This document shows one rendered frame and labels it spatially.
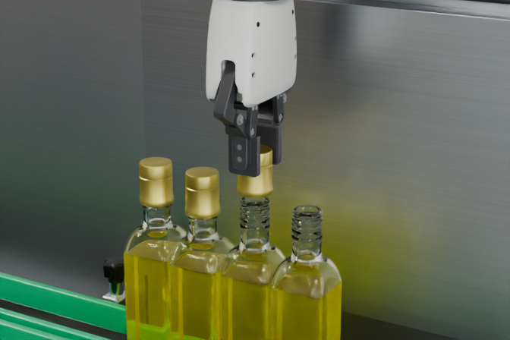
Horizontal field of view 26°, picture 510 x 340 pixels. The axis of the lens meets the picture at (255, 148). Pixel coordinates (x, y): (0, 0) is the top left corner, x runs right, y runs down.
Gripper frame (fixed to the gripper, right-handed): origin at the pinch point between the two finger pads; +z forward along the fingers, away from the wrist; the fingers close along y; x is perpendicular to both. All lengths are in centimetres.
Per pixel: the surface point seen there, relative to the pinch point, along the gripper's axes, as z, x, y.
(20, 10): -7.2, -41.6, -15.2
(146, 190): 5.9, -11.7, 1.7
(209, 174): 3.2, -4.7, 0.8
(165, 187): 5.5, -10.1, 0.6
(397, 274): 15.5, 10.6, -11.7
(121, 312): 23.3, -19.1, -3.2
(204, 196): 5.2, -4.8, 1.6
